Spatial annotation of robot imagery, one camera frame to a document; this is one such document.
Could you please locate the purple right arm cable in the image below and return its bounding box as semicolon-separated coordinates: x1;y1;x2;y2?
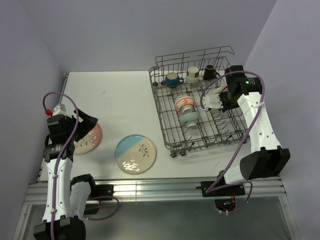
199;71;266;213

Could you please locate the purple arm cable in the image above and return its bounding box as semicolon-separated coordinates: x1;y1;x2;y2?
199;71;266;213
41;92;120;240

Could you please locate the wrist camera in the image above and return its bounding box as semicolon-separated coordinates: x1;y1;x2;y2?
52;103;67;116
201;94;223;113

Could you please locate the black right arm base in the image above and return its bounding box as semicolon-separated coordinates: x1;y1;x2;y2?
196;177;246;213

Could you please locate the dark blue mug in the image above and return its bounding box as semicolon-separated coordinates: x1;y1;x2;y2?
164;72;184;89

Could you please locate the pale green bowl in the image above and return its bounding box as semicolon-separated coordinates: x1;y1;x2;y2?
178;112;200;128

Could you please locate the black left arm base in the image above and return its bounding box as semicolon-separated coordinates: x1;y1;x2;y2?
84;183;114;215

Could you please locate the grey brown tumbler cup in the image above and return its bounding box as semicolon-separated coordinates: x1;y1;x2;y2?
186;66;200;84

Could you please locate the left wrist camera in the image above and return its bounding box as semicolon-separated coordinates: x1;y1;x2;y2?
52;103;67;116

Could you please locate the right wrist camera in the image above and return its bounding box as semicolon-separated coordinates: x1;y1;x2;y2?
201;94;223;113

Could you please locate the brown ceramic mug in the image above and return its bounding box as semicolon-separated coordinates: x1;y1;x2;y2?
202;64;221;81

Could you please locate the aluminium mounting rail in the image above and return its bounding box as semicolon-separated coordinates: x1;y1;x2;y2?
23;175;287;206

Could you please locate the blue cream plate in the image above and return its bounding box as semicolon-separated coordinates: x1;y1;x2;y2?
114;134;157;175
208;83;228;95

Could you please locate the grey wire dish rack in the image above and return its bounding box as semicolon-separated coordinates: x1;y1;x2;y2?
148;45;247;157

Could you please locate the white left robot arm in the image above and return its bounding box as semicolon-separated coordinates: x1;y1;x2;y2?
33;108;98;240

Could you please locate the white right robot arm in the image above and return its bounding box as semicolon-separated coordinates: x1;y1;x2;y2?
216;65;291;195

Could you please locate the pink cream plate left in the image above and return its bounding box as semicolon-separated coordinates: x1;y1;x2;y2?
74;123;103;155

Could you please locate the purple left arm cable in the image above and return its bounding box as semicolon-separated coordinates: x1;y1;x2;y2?
41;92;120;240

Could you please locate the orange patterned small bowl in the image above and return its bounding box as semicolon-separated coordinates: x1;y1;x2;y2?
174;96;196;115

